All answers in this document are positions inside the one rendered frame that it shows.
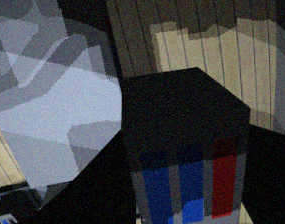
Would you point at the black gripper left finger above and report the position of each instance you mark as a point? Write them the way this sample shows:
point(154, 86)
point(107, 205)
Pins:
point(102, 193)

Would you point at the grey flat panel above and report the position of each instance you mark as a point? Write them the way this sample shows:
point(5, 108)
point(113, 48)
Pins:
point(278, 125)

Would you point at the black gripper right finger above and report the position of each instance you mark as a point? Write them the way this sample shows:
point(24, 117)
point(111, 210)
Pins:
point(264, 177)

